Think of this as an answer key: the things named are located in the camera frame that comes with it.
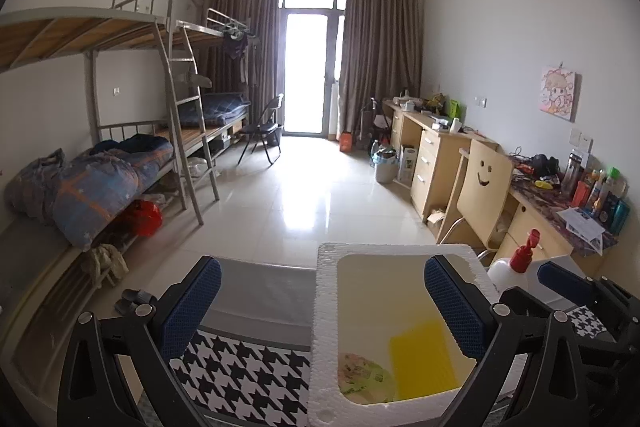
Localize glass balcony door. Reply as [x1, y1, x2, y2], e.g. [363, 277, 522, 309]
[280, 0, 348, 138]

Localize teal bottle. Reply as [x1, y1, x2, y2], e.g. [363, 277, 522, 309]
[612, 199, 631, 235]

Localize steel thermos bottle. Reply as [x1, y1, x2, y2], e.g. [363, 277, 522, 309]
[562, 151, 583, 198]

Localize blue orange plaid quilt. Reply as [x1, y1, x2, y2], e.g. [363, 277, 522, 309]
[52, 152, 146, 250]

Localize grey bucket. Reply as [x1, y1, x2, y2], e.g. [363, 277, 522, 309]
[374, 147, 399, 184]

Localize red plastic bag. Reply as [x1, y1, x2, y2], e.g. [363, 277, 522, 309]
[127, 199, 163, 238]

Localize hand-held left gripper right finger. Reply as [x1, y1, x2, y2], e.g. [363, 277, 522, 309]
[424, 254, 591, 427]

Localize bottle with green cap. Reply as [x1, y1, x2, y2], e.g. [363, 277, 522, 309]
[597, 167, 626, 214]

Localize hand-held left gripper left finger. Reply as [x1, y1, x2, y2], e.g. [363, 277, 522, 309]
[56, 255, 222, 427]

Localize white bottle with red pump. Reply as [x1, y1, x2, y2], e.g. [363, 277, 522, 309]
[487, 228, 543, 295]

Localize wooden chair with smiley face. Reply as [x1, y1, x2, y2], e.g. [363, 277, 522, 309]
[437, 139, 516, 258]

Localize wooden desk with drawers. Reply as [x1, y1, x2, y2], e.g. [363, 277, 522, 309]
[384, 99, 496, 220]

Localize brown curtain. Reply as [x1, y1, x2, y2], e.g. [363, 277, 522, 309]
[202, 0, 281, 138]
[340, 0, 426, 138]

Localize dark hanging clothes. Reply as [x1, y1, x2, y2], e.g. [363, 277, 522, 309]
[222, 27, 258, 85]

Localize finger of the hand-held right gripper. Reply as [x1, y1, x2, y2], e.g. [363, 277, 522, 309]
[537, 261, 598, 308]
[502, 286, 571, 320]

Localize dark blue starred quilt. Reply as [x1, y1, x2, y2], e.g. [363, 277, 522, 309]
[92, 133, 175, 192]

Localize grey patterned quilt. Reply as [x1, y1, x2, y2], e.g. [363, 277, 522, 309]
[5, 148, 66, 228]

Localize grey metal bed ladder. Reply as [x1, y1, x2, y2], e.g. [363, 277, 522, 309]
[155, 0, 221, 225]

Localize black folding cart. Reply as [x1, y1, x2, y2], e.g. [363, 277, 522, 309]
[360, 97, 396, 145]

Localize folded blue plaid quilt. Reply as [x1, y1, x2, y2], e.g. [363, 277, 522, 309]
[177, 92, 251, 128]

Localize pale yellow cloth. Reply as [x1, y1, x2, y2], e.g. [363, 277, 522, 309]
[82, 243, 130, 290]

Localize houndstooth tablecloth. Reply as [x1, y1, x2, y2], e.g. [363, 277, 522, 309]
[135, 257, 616, 427]

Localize white foam box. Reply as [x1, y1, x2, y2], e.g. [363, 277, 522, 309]
[307, 242, 501, 427]

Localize black folding chair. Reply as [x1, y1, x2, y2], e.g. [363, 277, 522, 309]
[237, 93, 285, 165]

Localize pink wall picture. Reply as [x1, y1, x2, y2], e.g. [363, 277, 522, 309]
[538, 66, 581, 122]

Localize white papers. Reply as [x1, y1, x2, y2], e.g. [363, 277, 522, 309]
[555, 206, 608, 253]

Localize yellow sponge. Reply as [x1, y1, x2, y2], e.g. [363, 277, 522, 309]
[389, 318, 478, 400]

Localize white carton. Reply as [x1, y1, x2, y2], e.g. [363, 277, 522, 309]
[397, 146, 418, 185]

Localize black headphones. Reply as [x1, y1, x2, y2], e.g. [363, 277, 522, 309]
[530, 153, 560, 178]

